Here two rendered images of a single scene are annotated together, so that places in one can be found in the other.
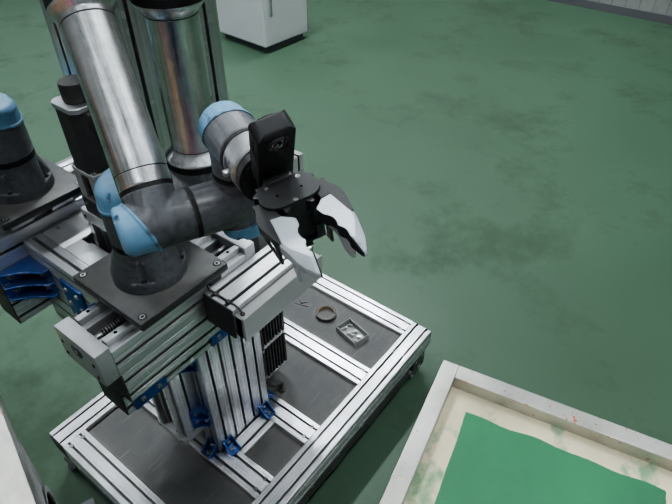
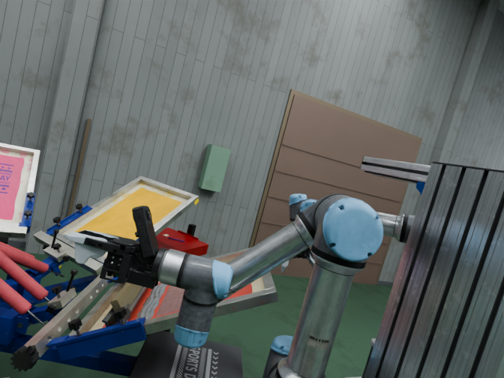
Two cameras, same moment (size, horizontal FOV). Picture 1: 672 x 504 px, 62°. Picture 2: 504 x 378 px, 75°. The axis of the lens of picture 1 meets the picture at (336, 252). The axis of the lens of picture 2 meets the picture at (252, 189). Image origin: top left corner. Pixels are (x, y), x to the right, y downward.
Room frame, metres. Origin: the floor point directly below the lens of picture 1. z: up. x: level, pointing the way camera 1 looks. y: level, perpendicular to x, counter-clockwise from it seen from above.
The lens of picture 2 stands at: (1.06, -0.45, 1.93)
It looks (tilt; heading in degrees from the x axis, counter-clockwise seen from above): 6 degrees down; 118
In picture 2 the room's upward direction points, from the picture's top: 15 degrees clockwise
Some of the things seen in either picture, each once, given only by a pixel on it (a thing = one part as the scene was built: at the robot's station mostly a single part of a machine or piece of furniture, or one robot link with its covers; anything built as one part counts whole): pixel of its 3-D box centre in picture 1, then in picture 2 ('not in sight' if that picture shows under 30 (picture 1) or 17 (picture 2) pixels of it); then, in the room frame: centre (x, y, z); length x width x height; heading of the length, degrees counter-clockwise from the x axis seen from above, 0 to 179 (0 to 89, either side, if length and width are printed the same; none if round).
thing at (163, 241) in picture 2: not in sight; (164, 244); (-0.67, 1.55, 1.06); 0.61 x 0.46 x 0.12; 93
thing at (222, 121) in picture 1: (234, 140); (205, 277); (0.69, 0.14, 1.65); 0.11 x 0.08 x 0.09; 28
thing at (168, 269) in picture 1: (145, 250); not in sight; (0.86, 0.38, 1.31); 0.15 x 0.15 x 0.10
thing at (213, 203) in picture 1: (231, 202); (196, 314); (0.68, 0.15, 1.56); 0.11 x 0.08 x 0.11; 118
